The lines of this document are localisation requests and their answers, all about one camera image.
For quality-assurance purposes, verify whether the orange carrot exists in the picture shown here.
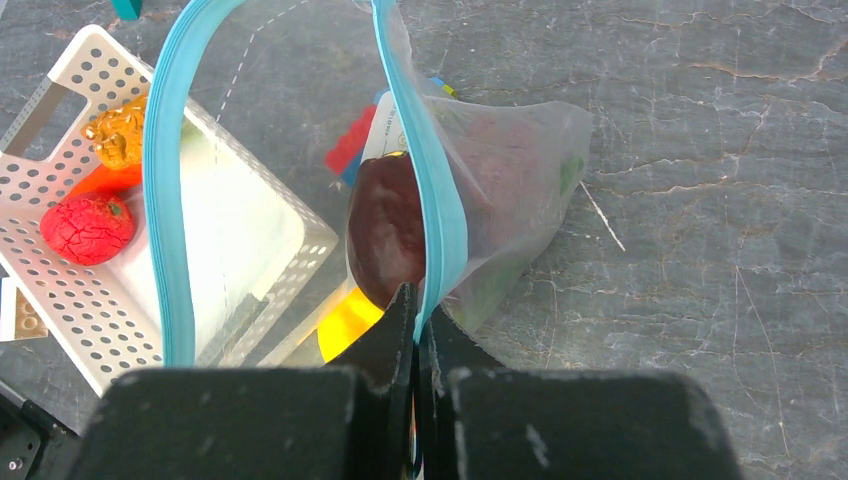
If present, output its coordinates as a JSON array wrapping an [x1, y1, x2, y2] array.
[[65, 164, 143, 199]]

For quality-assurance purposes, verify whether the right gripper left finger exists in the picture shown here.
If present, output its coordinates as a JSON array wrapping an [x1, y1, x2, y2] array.
[[69, 284, 417, 479]]

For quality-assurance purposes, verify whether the red grape bunch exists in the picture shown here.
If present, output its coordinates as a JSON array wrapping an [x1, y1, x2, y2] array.
[[454, 112, 553, 257]]

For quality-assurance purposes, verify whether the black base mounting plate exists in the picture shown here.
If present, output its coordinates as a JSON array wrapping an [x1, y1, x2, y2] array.
[[0, 382, 79, 480]]

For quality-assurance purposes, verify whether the red strawberry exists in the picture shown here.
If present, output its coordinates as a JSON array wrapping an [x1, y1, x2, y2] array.
[[39, 192, 137, 266]]

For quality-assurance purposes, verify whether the green blue white block stack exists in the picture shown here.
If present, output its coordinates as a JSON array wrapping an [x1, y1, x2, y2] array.
[[1, 277, 49, 342]]

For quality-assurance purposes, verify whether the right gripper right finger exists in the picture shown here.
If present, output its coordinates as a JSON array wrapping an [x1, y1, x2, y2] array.
[[418, 311, 742, 479]]

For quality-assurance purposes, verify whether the white perforated plastic basket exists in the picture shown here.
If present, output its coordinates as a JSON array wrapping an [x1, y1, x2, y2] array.
[[1, 25, 339, 393]]

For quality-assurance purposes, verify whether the teal small block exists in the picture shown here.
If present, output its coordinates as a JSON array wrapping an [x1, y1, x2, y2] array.
[[110, 0, 143, 21]]

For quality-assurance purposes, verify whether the yellow lemon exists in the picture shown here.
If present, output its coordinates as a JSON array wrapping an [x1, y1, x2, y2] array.
[[317, 287, 384, 363]]

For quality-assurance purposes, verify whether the orange crinkled ginger root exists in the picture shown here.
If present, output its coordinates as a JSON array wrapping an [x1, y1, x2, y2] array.
[[81, 94, 148, 170]]

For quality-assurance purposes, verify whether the red blue yellow block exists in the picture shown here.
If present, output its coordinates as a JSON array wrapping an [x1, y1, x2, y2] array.
[[324, 76, 458, 188]]

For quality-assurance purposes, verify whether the clear zip top bag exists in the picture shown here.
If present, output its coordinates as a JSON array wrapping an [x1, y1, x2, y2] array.
[[142, 1, 593, 367]]

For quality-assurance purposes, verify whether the dark red apple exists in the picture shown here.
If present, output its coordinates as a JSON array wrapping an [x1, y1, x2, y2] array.
[[347, 151, 426, 309]]

